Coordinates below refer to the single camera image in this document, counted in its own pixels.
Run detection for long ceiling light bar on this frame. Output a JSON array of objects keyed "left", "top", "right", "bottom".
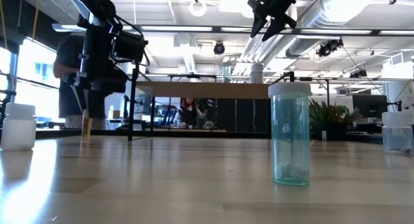
[{"left": 51, "top": 23, "right": 414, "bottom": 37}]

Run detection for slim yellow medicine tube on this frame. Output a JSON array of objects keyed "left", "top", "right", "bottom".
[{"left": 81, "top": 109, "right": 94, "bottom": 140}]

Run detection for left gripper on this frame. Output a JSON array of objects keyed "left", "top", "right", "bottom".
[{"left": 63, "top": 67, "right": 129, "bottom": 121}]

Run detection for plain white medicine bottle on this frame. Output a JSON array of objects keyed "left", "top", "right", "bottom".
[{"left": 0, "top": 102, "right": 38, "bottom": 151}]

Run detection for black track light cluster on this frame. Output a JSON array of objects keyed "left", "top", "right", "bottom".
[
  {"left": 348, "top": 68, "right": 369, "bottom": 79},
  {"left": 315, "top": 38, "right": 345, "bottom": 58}
]

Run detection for person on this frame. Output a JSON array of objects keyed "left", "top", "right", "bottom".
[
  {"left": 52, "top": 32, "right": 109, "bottom": 130},
  {"left": 179, "top": 96, "right": 208, "bottom": 128}
]

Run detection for clear medicine bottle white cap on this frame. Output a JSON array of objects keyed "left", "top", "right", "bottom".
[{"left": 381, "top": 111, "right": 414, "bottom": 155}]

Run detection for black equipment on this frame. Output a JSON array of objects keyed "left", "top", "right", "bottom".
[{"left": 0, "top": 70, "right": 17, "bottom": 104}]

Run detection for potted green plant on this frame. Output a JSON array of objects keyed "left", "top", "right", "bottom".
[{"left": 307, "top": 98, "right": 364, "bottom": 142}]

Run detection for large glass window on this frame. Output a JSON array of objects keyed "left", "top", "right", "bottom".
[{"left": 0, "top": 36, "right": 62, "bottom": 129}]

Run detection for white ring light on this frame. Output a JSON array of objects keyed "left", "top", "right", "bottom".
[{"left": 188, "top": 0, "right": 208, "bottom": 18}]

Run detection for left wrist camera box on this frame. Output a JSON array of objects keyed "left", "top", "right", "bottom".
[{"left": 111, "top": 31, "right": 146, "bottom": 65}]

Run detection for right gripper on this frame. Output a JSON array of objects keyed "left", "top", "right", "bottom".
[{"left": 250, "top": 0, "right": 300, "bottom": 42}]

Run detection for silver ventilation duct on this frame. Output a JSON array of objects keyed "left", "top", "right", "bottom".
[{"left": 284, "top": 0, "right": 376, "bottom": 58}]

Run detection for black ceiling spotlight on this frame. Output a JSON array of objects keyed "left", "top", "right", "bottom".
[{"left": 213, "top": 41, "right": 226, "bottom": 56}]

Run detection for wooden shelf black legs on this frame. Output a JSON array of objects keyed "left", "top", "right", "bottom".
[{"left": 127, "top": 63, "right": 297, "bottom": 144}]

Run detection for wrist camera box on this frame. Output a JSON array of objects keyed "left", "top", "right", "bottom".
[
  {"left": 247, "top": 0, "right": 270, "bottom": 20},
  {"left": 111, "top": 31, "right": 146, "bottom": 65}
]

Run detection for teal translucent medicine bottle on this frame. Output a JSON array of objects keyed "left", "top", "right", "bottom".
[
  {"left": 221, "top": 62, "right": 232, "bottom": 84},
  {"left": 267, "top": 82, "right": 313, "bottom": 187}
]

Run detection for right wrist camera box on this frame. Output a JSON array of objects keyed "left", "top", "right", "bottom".
[{"left": 247, "top": 0, "right": 270, "bottom": 20}]

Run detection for black computer monitor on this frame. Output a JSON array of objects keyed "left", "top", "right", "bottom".
[{"left": 351, "top": 94, "right": 388, "bottom": 120}]

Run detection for yellow hanging cable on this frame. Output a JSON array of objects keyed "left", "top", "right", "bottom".
[
  {"left": 31, "top": 0, "right": 41, "bottom": 40},
  {"left": 0, "top": 0, "right": 8, "bottom": 50}
]

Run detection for black aluminium rig frame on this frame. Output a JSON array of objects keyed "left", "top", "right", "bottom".
[{"left": 32, "top": 128, "right": 384, "bottom": 144}]

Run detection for black cabinet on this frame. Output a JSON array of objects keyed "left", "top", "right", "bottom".
[{"left": 215, "top": 98, "right": 271, "bottom": 135}]

